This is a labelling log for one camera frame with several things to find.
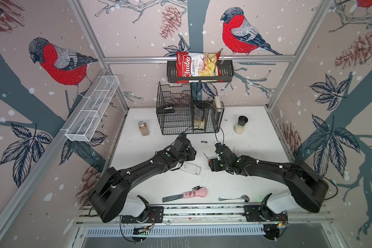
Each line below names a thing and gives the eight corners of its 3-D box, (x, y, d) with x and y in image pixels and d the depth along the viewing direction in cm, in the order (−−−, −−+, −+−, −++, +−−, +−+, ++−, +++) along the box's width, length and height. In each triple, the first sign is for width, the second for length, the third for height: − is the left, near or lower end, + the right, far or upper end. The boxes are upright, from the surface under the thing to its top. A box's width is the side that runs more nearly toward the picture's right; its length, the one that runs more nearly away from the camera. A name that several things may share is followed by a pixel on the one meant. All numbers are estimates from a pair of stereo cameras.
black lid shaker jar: (235, 134, 107) (240, 122, 97) (234, 127, 111) (238, 115, 101) (244, 134, 107) (249, 122, 97) (242, 127, 111) (247, 115, 101)
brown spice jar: (140, 135, 105) (136, 127, 98) (142, 129, 109) (138, 120, 101) (148, 135, 105) (145, 127, 98) (150, 129, 109) (147, 120, 101)
